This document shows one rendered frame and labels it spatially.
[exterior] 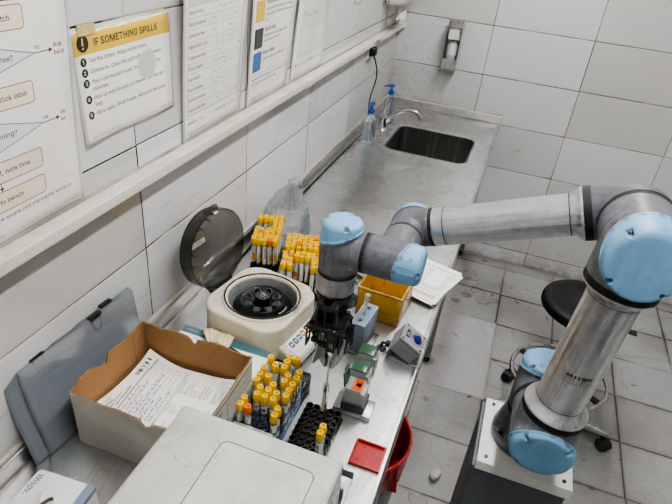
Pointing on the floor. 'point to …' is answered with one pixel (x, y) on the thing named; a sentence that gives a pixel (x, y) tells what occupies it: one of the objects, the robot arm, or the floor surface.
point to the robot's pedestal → (465, 487)
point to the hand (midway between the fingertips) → (329, 360)
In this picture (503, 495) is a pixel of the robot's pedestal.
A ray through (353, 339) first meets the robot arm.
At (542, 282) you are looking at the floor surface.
